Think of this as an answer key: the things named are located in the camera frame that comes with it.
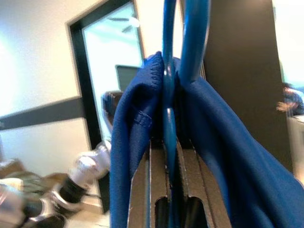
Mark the black wall screen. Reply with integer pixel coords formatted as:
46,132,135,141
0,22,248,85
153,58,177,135
115,64,141,92

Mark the dark brown panel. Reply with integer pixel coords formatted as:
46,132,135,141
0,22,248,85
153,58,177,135
203,0,293,173

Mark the white ceiling fan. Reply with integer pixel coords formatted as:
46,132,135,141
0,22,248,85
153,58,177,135
108,15,141,33

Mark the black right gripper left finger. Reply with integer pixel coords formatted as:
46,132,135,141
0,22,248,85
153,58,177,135
129,140,173,228

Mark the person in blue top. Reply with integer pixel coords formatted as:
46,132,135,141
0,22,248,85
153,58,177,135
276,82,304,115

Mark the royal blue shirt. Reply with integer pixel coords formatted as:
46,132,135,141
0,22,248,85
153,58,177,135
109,50,304,228

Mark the blue plastic hanger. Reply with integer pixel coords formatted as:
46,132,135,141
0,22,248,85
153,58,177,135
162,0,212,228

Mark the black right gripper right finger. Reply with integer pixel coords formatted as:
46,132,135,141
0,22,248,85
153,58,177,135
174,141,216,228

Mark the black door frame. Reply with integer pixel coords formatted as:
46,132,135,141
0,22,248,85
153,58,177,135
66,0,146,214

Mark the white cabinet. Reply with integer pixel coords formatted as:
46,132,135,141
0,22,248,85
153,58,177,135
286,115,304,182

